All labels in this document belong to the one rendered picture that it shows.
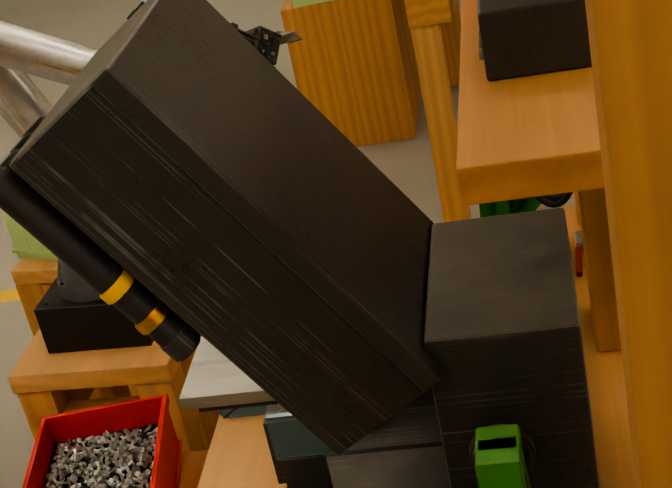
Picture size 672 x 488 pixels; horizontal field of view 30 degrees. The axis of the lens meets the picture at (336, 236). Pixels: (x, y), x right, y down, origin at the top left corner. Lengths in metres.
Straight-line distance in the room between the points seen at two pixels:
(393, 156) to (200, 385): 3.42
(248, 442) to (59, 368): 0.56
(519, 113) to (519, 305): 0.33
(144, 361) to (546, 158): 1.33
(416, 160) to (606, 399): 3.11
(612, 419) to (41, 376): 1.07
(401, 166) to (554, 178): 3.80
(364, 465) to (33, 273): 1.31
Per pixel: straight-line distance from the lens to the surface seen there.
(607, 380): 1.98
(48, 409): 2.46
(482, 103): 1.27
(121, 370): 2.34
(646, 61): 0.79
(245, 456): 1.93
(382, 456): 1.86
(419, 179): 4.80
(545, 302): 1.49
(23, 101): 2.42
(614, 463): 1.82
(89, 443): 2.10
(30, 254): 3.01
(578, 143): 1.15
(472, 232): 1.67
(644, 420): 0.92
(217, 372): 1.70
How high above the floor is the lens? 2.01
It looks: 27 degrees down
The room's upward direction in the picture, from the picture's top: 12 degrees counter-clockwise
